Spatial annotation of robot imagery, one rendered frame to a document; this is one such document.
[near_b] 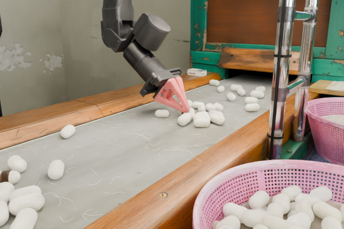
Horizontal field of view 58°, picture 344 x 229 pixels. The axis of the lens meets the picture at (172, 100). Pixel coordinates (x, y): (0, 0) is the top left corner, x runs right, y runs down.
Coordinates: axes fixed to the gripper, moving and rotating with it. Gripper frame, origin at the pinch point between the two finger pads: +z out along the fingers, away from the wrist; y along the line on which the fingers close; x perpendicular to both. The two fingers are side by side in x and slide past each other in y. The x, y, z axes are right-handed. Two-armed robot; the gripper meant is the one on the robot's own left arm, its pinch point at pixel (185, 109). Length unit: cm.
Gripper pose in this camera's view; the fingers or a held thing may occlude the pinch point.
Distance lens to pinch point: 67.7
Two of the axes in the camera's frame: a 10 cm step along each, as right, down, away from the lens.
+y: 5.9, -2.0, 7.8
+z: 6.3, 7.2, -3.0
